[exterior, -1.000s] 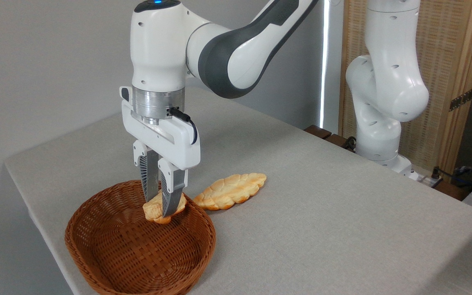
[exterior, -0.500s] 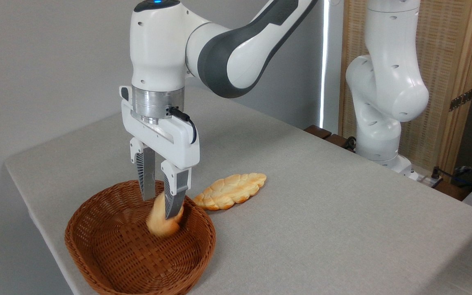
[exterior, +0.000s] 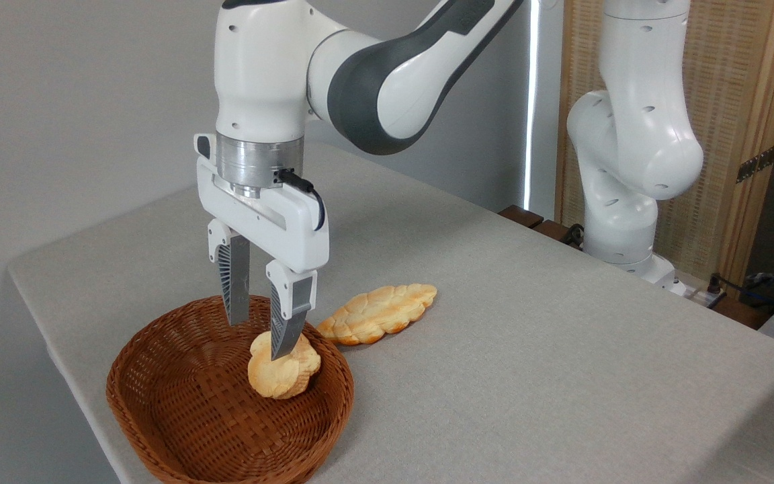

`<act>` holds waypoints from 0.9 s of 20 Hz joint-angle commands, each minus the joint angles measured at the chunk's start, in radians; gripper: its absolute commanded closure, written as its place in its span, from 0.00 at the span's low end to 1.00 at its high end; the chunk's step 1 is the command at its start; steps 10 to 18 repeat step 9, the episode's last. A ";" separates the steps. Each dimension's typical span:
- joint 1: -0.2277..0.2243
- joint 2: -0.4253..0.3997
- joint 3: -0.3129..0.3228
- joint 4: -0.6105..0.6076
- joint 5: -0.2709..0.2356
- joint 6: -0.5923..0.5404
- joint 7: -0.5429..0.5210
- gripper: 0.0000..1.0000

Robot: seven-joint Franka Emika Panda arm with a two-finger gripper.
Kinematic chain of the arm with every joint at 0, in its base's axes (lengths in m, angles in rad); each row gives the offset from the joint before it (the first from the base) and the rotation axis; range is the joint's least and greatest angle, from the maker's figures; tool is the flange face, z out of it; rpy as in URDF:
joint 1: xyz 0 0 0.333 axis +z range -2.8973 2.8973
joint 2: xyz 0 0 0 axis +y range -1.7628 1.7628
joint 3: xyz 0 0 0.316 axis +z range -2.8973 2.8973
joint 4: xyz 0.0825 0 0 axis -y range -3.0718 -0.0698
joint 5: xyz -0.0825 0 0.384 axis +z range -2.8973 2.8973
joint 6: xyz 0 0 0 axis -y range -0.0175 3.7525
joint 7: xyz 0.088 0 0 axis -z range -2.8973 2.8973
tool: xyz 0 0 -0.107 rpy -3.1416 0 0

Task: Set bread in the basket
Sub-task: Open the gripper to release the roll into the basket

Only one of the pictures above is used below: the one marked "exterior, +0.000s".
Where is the dark brown wooden block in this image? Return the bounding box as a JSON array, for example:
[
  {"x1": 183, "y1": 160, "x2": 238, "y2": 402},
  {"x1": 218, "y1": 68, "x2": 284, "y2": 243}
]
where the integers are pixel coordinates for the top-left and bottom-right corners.
[
  {"x1": 533, "y1": 220, "x2": 574, "y2": 244},
  {"x1": 499, "y1": 205, "x2": 546, "y2": 229}
]

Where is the small round bread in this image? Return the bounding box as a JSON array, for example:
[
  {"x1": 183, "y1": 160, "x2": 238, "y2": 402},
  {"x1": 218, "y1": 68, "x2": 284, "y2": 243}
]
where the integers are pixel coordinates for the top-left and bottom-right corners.
[{"x1": 247, "y1": 329, "x2": 322, "y2": 401}]

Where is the brown woven wicker basket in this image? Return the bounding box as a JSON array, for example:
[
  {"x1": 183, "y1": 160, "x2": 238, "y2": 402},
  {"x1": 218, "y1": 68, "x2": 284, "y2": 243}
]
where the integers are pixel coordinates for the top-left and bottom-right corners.
[{"x1": 106, "y1": 294, "x2": 355, "y2": 484}]

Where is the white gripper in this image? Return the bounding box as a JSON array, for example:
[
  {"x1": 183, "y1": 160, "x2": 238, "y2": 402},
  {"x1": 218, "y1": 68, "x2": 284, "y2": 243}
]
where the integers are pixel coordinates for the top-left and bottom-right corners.
[{"x1": 193, "y1": 134, "x2": 331, "y2": 362}]

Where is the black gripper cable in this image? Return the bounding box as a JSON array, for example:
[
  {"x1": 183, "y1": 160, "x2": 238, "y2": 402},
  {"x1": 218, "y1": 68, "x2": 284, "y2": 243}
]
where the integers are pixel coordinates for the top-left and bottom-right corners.
[{"x1": 274, "y1": 168, "x2": 327, "y2": 232}]

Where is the wooden rattan folding screen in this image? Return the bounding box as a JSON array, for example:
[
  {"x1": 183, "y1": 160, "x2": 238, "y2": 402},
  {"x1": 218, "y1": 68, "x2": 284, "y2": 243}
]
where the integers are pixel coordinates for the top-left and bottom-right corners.
[{"x1": 555, "y1": 0, "x2": 774, "y2": 290}]

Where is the long braided bread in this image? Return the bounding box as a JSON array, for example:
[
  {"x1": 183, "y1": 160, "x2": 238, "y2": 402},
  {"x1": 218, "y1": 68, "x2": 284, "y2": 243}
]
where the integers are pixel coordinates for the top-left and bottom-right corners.
[{"x1": 316, "y1": 284, "x2": 438, "y2": 346}]

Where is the brown wooden board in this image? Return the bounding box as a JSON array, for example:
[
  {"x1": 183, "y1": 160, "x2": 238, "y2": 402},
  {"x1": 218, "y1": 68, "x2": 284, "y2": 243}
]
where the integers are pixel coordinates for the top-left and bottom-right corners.
[{"x1": 713, "y1": 296, "x2": 772, "y2": 331}]

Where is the metal screen hinge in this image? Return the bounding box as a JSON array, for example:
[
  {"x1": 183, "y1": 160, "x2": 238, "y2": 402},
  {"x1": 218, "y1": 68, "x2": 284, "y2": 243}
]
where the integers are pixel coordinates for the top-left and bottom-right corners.
[{"x1": 736, "y1": 145, "x2": 774, "y2": 184}]

